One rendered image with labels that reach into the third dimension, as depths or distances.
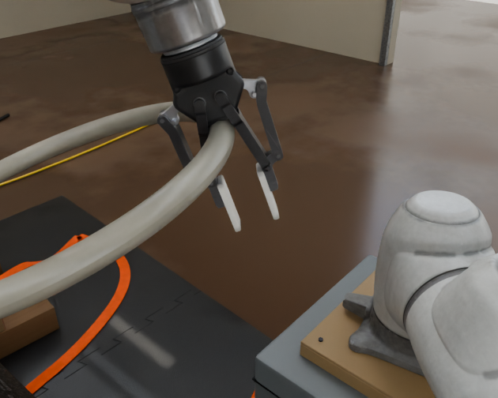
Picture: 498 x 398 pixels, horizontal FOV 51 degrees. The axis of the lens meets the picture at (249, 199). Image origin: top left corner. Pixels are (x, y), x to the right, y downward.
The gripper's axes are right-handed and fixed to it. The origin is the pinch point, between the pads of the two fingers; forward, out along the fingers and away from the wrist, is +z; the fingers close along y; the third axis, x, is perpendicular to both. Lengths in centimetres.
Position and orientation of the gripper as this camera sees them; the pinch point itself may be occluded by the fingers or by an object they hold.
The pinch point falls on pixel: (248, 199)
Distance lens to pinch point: 66.7
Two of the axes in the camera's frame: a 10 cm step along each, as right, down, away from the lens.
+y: -9.5, 3.0, 1.1
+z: 3.2, 8.4, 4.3
